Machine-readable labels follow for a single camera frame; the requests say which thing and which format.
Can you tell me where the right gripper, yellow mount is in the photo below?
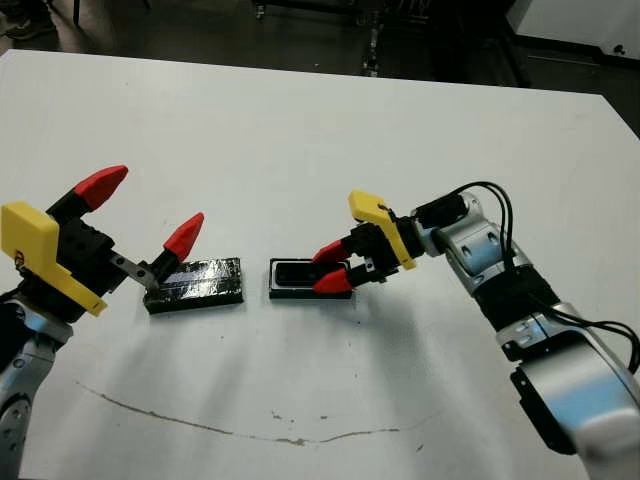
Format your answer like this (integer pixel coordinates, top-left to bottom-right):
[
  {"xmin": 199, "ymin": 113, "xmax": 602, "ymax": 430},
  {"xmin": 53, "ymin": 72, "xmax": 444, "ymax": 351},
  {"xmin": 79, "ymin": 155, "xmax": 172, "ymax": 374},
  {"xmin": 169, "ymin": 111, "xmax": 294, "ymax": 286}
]
[{"xmin": 311, "ymin": 189, "xmax": 427, "ymax": 296}]

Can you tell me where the person in black clothes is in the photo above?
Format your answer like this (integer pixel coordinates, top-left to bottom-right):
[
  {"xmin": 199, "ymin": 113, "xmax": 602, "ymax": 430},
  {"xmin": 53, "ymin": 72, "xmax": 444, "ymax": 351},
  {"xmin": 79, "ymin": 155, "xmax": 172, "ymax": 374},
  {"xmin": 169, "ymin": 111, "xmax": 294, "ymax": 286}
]
[{"xmin": 2, "ymin": 14, "xmax": 55, "ymax": 41}]

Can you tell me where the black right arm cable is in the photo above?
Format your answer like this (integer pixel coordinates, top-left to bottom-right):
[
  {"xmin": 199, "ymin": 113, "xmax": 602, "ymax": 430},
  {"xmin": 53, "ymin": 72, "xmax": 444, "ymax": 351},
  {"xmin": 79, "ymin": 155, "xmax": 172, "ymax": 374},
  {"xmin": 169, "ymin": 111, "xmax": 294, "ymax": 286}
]
[{"xmin": 458, "ymin": 180, "xmax": 640, "ymax": 374}]

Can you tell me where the left gripper, yellow mount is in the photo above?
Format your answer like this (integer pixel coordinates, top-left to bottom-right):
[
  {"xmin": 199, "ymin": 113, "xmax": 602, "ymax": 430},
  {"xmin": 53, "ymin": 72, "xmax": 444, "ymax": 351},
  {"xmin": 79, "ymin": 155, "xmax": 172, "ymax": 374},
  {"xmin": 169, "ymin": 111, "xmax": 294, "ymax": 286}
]
[{"xmin": 0, "ymin": 165, "xmax": 205, "ymax": 326}]

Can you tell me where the small black camera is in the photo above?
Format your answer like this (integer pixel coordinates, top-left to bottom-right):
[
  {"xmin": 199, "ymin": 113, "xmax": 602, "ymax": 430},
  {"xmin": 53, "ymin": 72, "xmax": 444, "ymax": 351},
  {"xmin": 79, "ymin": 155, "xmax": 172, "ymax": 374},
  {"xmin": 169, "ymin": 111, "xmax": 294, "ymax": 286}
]
[{"xmin": 277, "ymin": 262, "xmax": 321, "ymax": 290}]

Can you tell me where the large black robot rig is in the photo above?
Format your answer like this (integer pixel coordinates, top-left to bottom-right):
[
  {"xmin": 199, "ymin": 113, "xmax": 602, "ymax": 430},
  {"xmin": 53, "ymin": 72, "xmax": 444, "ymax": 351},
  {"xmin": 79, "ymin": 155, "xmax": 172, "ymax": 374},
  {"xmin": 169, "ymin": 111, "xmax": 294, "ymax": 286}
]
[{"xmin": 429, "ymin": 0, "xmax": 531, "ymax": 89}]

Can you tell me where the black box, white insert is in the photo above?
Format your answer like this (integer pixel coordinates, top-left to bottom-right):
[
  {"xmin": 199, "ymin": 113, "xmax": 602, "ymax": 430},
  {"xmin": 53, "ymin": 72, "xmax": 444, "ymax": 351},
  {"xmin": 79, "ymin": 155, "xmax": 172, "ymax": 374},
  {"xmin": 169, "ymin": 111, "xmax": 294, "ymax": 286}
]
[{"xmin": 268, "ymin": 257, "xmax": 354, "ymax": 300}]

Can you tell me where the black wheeled gantry frame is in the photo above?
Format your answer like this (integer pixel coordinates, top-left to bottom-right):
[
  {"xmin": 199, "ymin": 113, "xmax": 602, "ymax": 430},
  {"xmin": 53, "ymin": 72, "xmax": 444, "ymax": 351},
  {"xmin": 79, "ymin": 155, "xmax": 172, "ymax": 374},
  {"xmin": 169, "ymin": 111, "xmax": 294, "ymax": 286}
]
[{"xmin": 252, "ymin": 0, "xmax": 436, "ymax": 79}]

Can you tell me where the glossy black box lid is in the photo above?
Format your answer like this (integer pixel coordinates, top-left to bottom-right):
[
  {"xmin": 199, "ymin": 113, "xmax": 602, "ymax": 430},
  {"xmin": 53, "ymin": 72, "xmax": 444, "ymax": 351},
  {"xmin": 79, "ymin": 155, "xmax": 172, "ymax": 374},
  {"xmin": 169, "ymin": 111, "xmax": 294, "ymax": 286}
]
[{"xmin": 143, "ymin": 255, "xmax": 246, "ymax": 315}]

